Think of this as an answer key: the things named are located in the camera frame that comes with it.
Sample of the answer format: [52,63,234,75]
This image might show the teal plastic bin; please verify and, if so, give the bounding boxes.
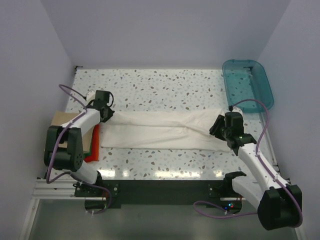
[222,59,274,114]

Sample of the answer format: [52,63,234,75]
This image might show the aluminium frame rail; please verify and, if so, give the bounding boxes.
[31,179,76,200]

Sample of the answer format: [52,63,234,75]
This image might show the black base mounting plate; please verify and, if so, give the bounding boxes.
[73,180,242,214]

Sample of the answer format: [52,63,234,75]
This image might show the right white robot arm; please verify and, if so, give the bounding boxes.
[209,111,303,230]

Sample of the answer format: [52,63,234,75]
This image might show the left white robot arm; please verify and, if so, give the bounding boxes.
[44,90,115,196]

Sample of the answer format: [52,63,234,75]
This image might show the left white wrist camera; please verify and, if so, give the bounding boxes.
[85,90,96,102]

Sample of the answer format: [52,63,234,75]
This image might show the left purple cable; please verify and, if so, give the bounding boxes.
[45,84,112,215]

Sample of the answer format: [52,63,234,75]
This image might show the white t shirt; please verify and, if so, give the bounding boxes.
[101,108,230,152]

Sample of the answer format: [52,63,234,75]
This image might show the folded green t shirt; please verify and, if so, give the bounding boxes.
[83,146,92,158]

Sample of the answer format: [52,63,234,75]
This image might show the folded beige t shirt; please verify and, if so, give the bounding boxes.
[44,111,97,154]

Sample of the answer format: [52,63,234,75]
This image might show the folded orange t shirt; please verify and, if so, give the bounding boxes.
[84,124,100,163]

